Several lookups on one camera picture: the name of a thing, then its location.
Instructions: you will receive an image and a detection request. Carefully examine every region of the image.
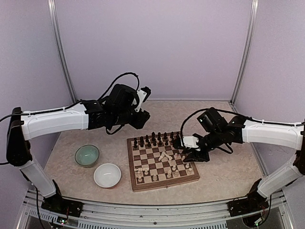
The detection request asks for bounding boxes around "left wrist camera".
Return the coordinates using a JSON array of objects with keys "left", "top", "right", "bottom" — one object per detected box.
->
[{"left": 132, "top": 86, "right": 151, "bottom": 112}]

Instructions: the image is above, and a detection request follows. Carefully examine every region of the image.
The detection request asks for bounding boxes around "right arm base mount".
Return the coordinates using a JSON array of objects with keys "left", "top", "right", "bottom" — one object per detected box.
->
[{"left": 227, "top": 198, "right": 269, "bottom": 217}]

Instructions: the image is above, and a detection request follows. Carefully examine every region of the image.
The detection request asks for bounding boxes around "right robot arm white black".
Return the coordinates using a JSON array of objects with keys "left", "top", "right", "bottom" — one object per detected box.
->
[{"left": 177, "top": 107, "right": 305, "bottom": 212}]

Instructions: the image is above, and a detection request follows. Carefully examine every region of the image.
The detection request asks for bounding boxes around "aluminium frame post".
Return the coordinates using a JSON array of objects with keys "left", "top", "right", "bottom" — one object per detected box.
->
[
  {"left": 230, "top": 0, "right": 259, "bottom": 107},
  {"left": 47, "top": 0, "right": 78, "bottom": 103}
]

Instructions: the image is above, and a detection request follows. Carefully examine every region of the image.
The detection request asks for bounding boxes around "white ceramic bowl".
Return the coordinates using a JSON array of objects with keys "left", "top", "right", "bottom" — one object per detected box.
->
[{"left": 93, "top": 163, "right": 122, "bottom": 188}]

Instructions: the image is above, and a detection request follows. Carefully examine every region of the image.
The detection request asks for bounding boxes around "front aluminium rail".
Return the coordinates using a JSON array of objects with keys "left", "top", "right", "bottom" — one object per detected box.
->
[{"left": 14, "top": 189, "right": 294, "bottom": 229}]

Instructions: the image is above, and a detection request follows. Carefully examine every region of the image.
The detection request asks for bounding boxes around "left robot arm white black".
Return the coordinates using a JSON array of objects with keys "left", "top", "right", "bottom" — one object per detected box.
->
[{"left": 6, "top": 84, "right": 151, "bottom": 212}]

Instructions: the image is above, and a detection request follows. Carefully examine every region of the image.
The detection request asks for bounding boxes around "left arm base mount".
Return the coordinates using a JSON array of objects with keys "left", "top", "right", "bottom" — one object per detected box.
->
[{"left": 41, "top": 198, "right": 83, "bottom": 218}]

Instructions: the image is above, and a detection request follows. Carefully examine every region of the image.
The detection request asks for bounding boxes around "left aluminium frame post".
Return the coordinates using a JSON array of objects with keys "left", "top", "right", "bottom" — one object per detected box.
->
[{"left": 47, "top": 0, "right": 78, "bottom": 103}]

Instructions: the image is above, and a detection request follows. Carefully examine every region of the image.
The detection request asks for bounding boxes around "right aluminium frame post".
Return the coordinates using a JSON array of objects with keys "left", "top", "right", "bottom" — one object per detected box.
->
[{"left": 230, "top": 0, "right": 259, "bottom": 107}]

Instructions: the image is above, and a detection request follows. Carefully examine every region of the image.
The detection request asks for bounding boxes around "green glass bowl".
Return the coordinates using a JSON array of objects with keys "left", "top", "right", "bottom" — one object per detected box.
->
[{"left": 74, "top": 145, "right": 100, "bottom": 168}]

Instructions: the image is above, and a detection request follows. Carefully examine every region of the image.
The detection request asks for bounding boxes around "white chess piece top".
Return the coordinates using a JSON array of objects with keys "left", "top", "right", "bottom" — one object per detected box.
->
[{"left": 137, "top": 174, "right": 143, "bottom": 184}]

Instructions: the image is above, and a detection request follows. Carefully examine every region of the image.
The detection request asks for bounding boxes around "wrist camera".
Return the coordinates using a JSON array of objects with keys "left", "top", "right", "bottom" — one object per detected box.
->
[
  {"left": 132, "top": 86, "right": 151, "bottom": 112},
  {"left": 173, "top": 136, "right": 200, "bottom": 150}
]

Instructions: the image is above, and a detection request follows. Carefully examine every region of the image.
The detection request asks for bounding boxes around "black chess pieces row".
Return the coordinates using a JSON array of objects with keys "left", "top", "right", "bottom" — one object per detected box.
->
[{"left": 131, "top": 132, "right": 180, "bottom": 150}]

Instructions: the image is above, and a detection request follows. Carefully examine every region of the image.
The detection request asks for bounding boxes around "wooden chess board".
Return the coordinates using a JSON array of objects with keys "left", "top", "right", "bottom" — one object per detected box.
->
[{"left": 127, "top": 138, "right": 200, "bottom": 192}]

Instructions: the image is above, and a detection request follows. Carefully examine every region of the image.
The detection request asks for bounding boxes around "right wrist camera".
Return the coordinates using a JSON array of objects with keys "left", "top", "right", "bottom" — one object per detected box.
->
[{"left": 173, "top": 136, "right": 200, "bottom": 150}]

